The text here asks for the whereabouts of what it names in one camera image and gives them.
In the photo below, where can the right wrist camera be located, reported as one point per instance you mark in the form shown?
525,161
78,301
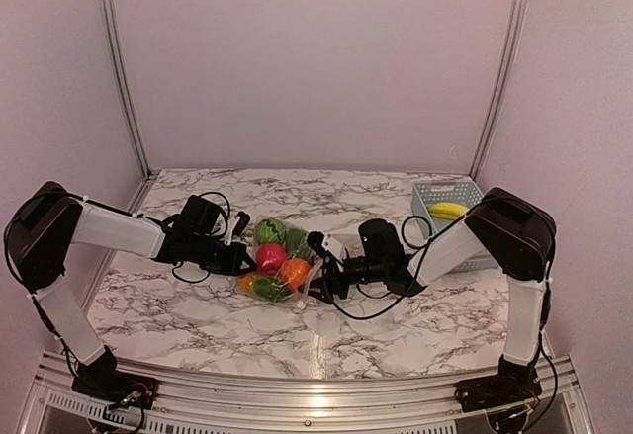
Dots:
324,245

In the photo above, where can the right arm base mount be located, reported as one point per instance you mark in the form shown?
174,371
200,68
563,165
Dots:
494,391

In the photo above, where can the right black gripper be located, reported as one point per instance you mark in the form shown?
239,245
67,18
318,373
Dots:
335,280

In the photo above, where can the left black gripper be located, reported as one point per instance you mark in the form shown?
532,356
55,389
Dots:
233,266

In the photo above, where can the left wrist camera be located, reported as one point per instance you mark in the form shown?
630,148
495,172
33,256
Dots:
236,226

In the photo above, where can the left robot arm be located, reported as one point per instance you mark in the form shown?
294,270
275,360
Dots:
40,234

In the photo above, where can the pink fake dragon fruit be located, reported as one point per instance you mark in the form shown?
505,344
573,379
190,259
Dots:
269,258

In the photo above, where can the light blue perforated basket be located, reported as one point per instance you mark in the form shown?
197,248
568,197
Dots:
462,191

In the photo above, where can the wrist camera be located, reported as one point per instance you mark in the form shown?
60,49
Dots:
236,226
324,245

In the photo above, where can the right aluminium frame post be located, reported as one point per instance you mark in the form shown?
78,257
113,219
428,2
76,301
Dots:
508,56

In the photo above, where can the yellow fake banana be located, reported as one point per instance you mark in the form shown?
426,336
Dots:
447,210

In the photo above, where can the orange fake orange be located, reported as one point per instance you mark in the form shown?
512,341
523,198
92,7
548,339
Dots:
293,271

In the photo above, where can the dark green fake vegetable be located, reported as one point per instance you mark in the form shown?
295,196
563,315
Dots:
296,244

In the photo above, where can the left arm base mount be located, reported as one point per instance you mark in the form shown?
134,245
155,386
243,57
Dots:
121,390

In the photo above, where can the clear zip top bag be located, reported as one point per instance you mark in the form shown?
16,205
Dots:
291,300

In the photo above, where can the aluminium frame post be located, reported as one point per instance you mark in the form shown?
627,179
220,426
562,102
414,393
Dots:
508,56
122,83

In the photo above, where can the front aluminium rail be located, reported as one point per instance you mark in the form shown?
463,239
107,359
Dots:
198,402

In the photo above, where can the left aluminium frame post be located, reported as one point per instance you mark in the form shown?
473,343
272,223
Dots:
122,83

